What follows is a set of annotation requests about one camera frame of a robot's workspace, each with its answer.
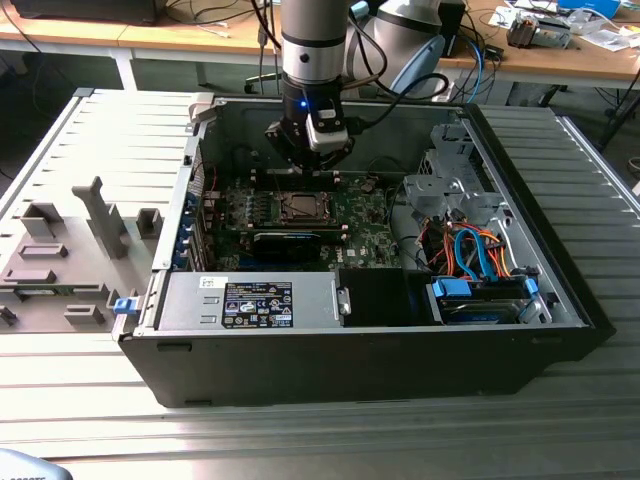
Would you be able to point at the blue disk carrier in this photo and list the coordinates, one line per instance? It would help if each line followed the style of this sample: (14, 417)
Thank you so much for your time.
(450, 289)

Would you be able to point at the metal locking lever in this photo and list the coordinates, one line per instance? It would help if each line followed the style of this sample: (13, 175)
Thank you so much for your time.
(275, 184)

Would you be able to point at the blue plastic latch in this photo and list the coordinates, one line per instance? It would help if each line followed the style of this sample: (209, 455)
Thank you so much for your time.
(125, 306)

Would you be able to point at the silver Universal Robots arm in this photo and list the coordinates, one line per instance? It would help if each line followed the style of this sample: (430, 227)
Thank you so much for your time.
(312, 30)

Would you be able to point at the black PC case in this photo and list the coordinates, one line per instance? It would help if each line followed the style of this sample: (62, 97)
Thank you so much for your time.
(350, 370)

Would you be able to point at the hard disk drive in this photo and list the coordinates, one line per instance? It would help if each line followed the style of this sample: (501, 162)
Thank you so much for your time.
(480, 312)

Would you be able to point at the green motherboard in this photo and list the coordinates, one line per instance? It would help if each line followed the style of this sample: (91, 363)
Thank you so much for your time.
(370, 235)

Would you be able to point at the CPU socket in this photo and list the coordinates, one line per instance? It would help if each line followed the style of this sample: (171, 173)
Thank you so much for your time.
(280, 220)

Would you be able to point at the silver CPU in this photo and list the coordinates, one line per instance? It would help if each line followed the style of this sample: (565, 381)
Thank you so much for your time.
(305, 206)

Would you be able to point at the silver metal drive cage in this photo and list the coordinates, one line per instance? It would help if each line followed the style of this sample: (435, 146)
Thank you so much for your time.
(430, 192)

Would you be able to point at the white power adapter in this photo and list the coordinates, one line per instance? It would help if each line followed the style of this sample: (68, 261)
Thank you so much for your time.
(447, 92)

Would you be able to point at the silver optical drive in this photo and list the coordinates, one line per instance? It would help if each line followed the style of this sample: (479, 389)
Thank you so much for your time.
(554, 35)

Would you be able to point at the white papers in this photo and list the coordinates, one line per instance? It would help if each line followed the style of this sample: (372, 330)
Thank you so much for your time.
(607, 39)

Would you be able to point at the blue box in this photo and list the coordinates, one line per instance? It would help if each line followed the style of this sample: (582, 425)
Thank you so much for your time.
(590, 6)

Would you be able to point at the black graphics card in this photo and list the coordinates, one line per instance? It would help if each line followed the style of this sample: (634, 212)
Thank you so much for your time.
(285, 247)

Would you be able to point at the black box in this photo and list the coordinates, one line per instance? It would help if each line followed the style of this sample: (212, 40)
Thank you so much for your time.
(454, 20)

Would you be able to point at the black flat device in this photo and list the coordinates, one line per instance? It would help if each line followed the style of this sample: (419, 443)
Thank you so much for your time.
(85, 10)

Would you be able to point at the silver power supply unit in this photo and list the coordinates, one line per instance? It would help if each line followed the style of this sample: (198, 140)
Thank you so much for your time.
(195, 305)

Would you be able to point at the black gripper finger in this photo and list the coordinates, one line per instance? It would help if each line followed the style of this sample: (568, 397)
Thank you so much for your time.
(285, 142)
(342, 156)

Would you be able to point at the wooden desk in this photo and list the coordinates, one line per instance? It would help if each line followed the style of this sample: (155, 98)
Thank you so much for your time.
(75, 35)
(550, 62)

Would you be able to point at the grey parts rack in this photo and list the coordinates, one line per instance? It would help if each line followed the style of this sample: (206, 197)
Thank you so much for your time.
(45, 322)

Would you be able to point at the copper CPU cooler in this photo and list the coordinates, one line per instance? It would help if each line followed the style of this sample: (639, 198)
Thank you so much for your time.
(521, 31)

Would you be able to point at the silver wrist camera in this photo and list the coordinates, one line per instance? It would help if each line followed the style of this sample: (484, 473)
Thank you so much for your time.
(327, 135)

